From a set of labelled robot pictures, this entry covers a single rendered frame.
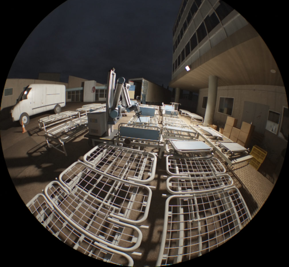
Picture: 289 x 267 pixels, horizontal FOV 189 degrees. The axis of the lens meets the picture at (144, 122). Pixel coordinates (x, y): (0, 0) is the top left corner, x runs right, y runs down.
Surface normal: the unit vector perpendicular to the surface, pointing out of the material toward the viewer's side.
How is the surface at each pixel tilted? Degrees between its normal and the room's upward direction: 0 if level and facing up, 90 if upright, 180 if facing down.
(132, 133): 90
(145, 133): 90
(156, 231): 0
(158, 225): 0
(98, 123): 90
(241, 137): 90
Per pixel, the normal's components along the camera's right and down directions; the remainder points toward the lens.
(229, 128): -0.99, -0.07
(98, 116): 0.03, 0.27
